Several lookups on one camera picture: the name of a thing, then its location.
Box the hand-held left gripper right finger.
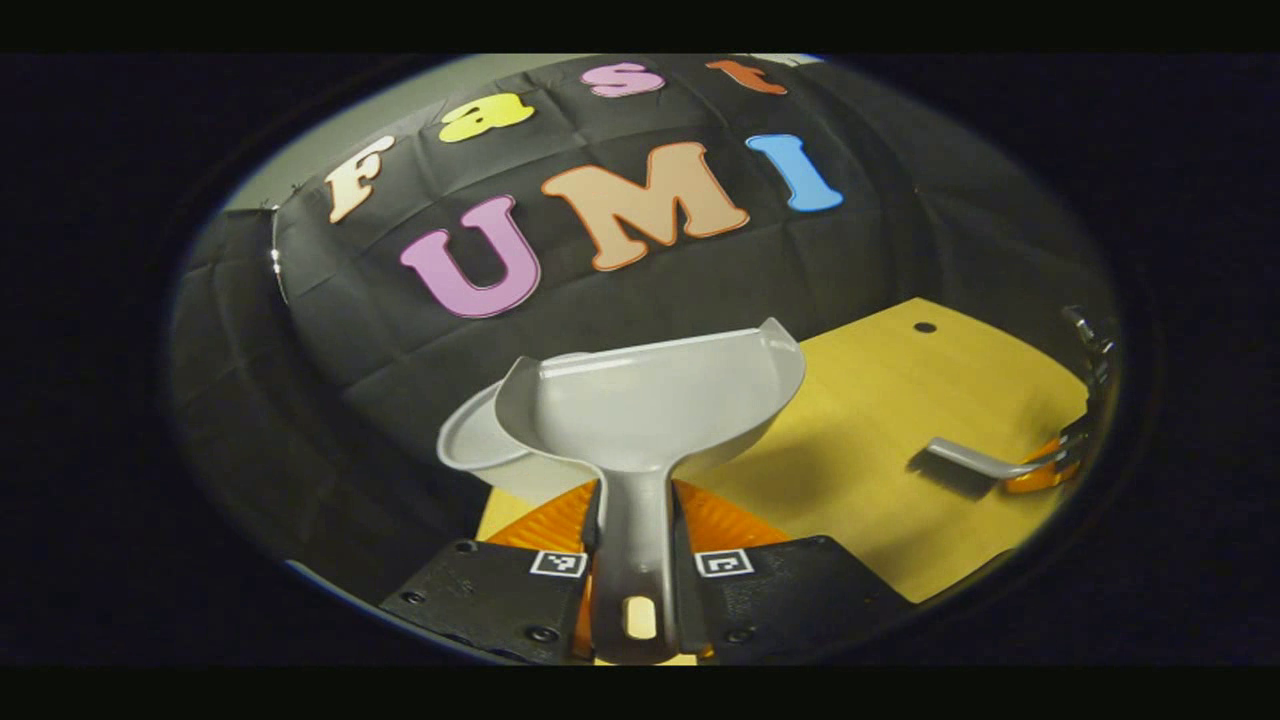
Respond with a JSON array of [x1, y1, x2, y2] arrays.
[[672, 480, 913, 663]]

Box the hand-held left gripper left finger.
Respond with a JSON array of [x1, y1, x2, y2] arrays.
[[380, 480, 601, 663]]

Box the small grey broom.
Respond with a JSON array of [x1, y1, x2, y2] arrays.
[[907, 436, 1071, 501]]

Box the white ribbed garbage bin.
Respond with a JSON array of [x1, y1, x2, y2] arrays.
[[436, 352, 601, 506]]

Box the grey plastic dustpan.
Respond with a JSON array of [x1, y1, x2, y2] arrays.
[[494, 317, 807, 663]]

